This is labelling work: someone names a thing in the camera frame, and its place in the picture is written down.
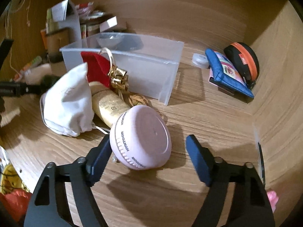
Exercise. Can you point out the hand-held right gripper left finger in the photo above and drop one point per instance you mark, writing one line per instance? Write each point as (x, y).
(100, 160)

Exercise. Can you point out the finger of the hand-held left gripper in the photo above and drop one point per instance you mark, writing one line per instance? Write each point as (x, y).
(6, 49)
(21, 89)

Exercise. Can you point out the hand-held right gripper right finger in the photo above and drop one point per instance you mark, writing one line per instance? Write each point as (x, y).
(198, 160)

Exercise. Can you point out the cream round object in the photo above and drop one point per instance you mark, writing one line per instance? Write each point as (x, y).
(41, 69)

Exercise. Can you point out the pink round device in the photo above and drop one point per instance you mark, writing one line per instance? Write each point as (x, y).
(142, 134)

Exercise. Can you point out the cream cosmetic tube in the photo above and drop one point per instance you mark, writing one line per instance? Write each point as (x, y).
(106, 104)

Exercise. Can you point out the gold ribbon bow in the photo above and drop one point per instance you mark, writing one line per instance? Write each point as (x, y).
(118, 78)

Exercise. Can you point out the clear plastic storage box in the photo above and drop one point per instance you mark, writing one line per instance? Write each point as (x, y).
(146, 75)

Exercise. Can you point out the green orange tube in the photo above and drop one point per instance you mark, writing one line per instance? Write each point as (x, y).
(30, 63)

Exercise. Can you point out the orange book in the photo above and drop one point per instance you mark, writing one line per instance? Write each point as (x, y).
(43, 37)

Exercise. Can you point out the light green booklet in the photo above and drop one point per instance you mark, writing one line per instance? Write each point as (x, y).
(49, 20)

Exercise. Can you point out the wooden desk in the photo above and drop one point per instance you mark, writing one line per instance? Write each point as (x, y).
(151, 194)

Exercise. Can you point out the thin black stick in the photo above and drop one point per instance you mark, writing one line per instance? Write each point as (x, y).
(261, 163)

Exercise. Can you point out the brown straw knot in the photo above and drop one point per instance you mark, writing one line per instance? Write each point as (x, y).
(137, 99)

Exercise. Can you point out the white handwritten paper sheets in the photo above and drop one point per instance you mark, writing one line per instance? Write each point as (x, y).
(73, 26)

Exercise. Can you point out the red cloth pouch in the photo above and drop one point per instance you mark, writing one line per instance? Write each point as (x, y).
(97, 68)

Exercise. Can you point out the small pink object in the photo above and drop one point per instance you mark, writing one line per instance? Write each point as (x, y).
(272, 199)

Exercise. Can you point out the fruit print carton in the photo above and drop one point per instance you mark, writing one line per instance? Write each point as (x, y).
(87, 30)

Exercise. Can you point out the red orange bag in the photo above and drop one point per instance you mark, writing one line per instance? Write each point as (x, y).
(13, 204)

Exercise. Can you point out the blue zip pouch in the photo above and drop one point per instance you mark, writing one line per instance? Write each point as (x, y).
(217, 63)

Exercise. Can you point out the clear tape roll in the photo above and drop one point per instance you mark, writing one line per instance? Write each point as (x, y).
(198, 59)

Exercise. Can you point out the clear plastic bowl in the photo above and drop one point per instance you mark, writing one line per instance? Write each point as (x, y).
(111, 40)

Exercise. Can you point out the small white box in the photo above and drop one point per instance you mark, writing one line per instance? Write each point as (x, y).
(109, 23)

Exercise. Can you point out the black case with orange zipper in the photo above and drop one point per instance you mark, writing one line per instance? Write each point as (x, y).
(251, 59)

